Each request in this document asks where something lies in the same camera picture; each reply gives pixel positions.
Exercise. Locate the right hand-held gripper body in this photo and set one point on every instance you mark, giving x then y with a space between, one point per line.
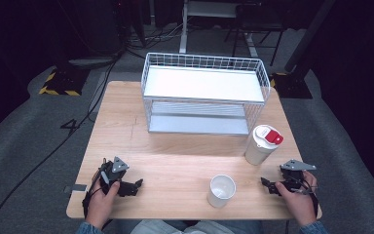
293 174

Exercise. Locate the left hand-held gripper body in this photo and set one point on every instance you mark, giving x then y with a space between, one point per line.
116 166

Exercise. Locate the white tumbler with red lid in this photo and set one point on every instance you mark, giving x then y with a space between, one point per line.
260 146

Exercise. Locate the white cup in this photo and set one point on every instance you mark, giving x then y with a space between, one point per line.
221 191

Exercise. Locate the person's right hand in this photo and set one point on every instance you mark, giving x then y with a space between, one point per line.
300 201

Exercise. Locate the person's left hand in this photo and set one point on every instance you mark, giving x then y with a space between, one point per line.
100 204

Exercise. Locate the grey tape strip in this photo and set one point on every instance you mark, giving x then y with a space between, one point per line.
76 188

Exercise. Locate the person's lap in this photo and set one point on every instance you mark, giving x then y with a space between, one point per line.
188 228

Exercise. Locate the black slanted pole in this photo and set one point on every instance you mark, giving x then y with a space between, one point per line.
308 35

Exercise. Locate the white metal stand leg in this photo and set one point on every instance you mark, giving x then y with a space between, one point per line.
183 35

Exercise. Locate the yellow black striped base plate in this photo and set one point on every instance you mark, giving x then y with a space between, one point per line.
63 83
292 86

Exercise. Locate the black metal frame stand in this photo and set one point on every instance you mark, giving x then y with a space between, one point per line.
256 26

